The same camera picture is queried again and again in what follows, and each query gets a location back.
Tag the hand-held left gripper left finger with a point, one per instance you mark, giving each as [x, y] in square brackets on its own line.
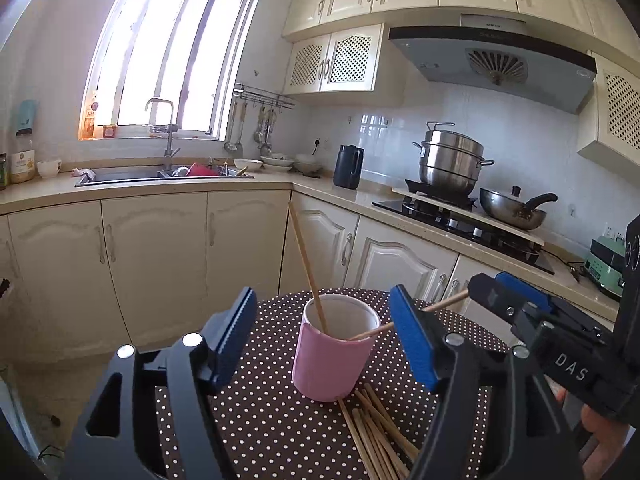
[239, 335]

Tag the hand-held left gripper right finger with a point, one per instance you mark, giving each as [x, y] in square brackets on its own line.
[412, 340]

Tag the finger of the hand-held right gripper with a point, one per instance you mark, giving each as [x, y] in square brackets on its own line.
[525, 290]
[492, 292]

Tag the wooden chopstick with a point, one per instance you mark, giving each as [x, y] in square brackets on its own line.
[305, 260]
[445, 302]

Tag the pink cup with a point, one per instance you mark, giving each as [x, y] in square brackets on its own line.
[325, 365]

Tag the pile of wooden chopsticks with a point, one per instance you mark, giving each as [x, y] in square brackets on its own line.
[372, 435]

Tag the person's right hand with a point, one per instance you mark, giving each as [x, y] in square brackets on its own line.
[605, 440]

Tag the black gas stove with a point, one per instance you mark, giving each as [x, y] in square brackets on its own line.
[465, 227]

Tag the green kitchen appliance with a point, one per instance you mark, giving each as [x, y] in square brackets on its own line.
[602, 265]

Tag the cream lower cabinets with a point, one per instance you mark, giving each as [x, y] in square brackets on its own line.
[150, 260]

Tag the steel steamer pot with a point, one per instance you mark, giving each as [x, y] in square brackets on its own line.
[450, 165]

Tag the beige stone countertop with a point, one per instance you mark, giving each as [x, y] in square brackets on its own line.
[310, 187]

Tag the red plastic bowl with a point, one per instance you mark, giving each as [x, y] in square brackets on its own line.
[202, 170]

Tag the white dish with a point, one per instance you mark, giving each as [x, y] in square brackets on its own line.
[276, 161]

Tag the stacked white bowls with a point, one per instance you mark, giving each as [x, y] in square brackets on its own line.
[308, 165]

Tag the black kettle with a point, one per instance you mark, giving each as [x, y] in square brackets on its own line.
[347, 167]

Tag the hanging metal ladle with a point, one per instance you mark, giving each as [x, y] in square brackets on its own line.
[230, 147]

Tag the hanging metal utensil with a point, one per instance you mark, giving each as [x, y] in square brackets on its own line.
[258, 132]
[266, 147]

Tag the steel sink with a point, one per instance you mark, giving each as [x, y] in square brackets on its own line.
[125, 175]

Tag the metal faucet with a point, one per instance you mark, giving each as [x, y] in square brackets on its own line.
[170, 145]

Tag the cream lattice door cabinet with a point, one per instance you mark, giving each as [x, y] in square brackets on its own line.
[620, 110]
[350, 60]

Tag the pink rag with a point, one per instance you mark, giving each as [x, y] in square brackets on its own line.
[81, 172]

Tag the grey range hood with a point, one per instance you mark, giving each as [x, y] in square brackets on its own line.
[500, 60]

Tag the small red box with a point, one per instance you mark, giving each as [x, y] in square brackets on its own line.
[110, 131]

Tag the small white bowl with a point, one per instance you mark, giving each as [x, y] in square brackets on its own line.
[48, 168]

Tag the orange bottle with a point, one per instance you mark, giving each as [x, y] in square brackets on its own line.
[89, 120]

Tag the clear plastic jar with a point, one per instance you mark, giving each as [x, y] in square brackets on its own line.
[22, 167]

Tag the dark glass jar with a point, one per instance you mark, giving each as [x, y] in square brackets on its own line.
[3, 172]

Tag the kitchen window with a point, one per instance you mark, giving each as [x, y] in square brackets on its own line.
[150, 60]

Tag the wall socket with plug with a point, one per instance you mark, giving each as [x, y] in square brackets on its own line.
[316, 146]

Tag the metal wall rack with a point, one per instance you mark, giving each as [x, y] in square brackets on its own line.
[265, 95]

